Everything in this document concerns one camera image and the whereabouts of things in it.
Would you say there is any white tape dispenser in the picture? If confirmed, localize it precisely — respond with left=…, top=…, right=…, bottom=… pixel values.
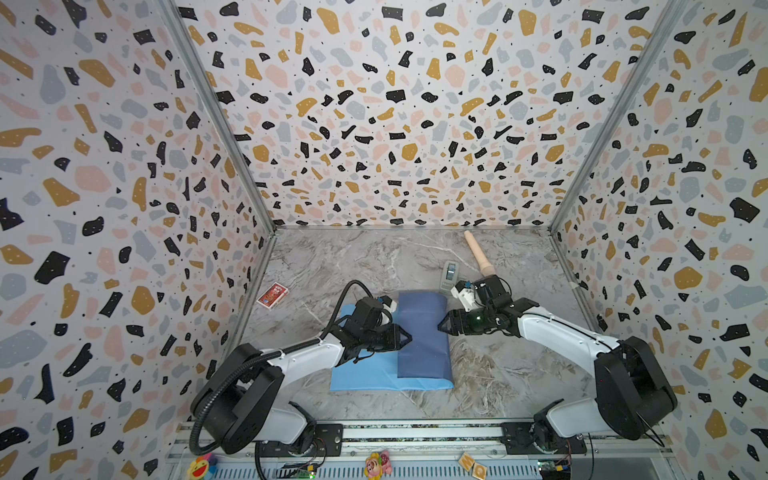
left=439, top=260, right=459, bottom=296

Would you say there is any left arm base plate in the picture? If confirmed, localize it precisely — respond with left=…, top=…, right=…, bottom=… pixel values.
left=257, top=422, right=344, bottom=459

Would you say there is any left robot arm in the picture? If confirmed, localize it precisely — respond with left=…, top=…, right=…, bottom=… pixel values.
left=189, top=296, right=412, bottom=456

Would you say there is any orange square sticker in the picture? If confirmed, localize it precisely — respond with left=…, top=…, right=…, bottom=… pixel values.
left=458, top=452, right=487, bottom=480

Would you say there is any colourful round sticker toy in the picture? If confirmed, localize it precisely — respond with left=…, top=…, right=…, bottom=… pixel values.
left=186, top=453, right=218, bottom=480

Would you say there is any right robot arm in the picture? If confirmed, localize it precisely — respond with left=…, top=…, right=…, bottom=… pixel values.
left=438, top=275, right=678, bottom=452

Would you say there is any black corrugated cable hose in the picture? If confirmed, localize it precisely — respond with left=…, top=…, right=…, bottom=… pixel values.
left=188, top=279, right=376, bottom=480

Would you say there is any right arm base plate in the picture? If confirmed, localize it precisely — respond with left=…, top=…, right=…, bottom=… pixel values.
left=501, top=421, right=588, bottom=455

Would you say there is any pink yellow sticker toy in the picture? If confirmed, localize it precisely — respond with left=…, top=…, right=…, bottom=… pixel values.
left=364, top=450, right=393, bottom=480

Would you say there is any red playing card deck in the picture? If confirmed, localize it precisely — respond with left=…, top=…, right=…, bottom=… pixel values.
left=256, top=282, right=289, bottom=309

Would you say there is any aluminium mounting rail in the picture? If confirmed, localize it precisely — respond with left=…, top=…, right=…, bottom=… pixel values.
left=161, top=416, right=679, bottom=480

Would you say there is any blue wrapping paper sheet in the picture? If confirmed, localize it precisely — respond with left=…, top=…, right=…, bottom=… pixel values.
left=330, top=290, right=454, bottom=392

